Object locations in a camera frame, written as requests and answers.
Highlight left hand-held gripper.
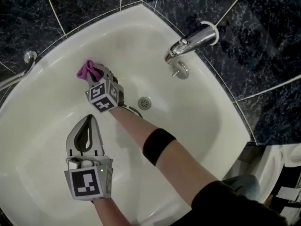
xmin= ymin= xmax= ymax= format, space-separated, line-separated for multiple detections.
xmin=63 ymin=113 xmax=114 ymax=202

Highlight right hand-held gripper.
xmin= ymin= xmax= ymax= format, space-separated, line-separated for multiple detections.
xmin=84 ymin=64 xmax=125 ymax=114

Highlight purple cleaning cloth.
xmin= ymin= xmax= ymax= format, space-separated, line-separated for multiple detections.
xmin=76 ymin=59 xmax=104 ymax=82

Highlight white bathtub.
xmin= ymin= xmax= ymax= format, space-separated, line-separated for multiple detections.
xmin=0 ymin=3 xmax=251 ymax=226

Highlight person's right forearm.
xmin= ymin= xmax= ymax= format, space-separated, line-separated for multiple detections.
xmin=110 ymin=105 xmax=219 ymax=210

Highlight person's left forearm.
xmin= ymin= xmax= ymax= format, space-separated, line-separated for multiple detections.
xmin=90 ymin=196 xmax=133 ymax=226

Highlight round tub drain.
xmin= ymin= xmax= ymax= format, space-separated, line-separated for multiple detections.
xmin=137 ymin=96 xmax=152 ymax=111

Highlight chrome tub overflow plate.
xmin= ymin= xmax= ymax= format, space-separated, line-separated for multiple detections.
xmin=171 ymin=60 xmax=190 ymax=81

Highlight chrome grab bar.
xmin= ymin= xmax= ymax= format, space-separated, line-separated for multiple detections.
xmin=0 ymin=50 xmax=38 ymax=92

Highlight chrome tub spout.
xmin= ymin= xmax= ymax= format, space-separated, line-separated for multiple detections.
xmin=164 ymin=20 xmax=220 ymax=65

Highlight person's dark right sleeve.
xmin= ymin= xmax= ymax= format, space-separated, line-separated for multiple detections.
xmin=191 ymin=180 xmax=288 ymax=226

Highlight person's legs in jeans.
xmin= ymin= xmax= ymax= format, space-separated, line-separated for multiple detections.
xmin=222 ymin=175 xmax=261 ymax=201

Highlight white toilet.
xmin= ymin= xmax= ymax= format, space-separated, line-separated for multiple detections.
xmin=254 ymin=143 xmax=301 ymax=205

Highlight black cable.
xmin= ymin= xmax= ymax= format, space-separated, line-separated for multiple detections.
xmin=118 ymin=101 xmax=144 ymax=119

